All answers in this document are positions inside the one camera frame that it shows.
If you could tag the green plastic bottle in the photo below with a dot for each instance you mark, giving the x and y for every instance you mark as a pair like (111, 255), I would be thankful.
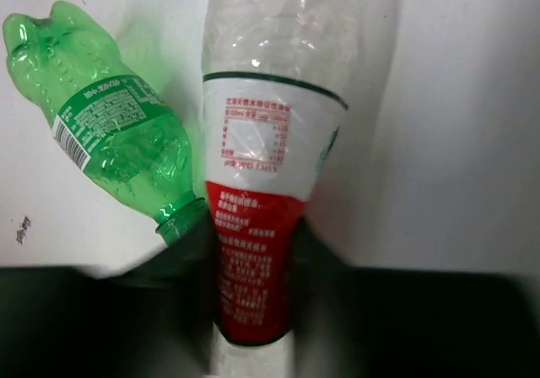
(108, 120)

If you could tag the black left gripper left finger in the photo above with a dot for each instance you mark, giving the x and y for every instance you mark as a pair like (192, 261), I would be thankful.
(155, 320)

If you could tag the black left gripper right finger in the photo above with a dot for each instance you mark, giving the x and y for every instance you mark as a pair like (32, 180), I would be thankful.
(373, 322)

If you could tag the clear bottle red label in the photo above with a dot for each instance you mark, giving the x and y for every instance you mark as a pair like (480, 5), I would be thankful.
(280, 78)

